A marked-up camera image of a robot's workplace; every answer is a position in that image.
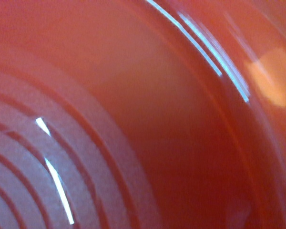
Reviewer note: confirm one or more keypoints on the orange-red ridged plastic plate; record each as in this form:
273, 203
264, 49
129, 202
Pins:
142, 114

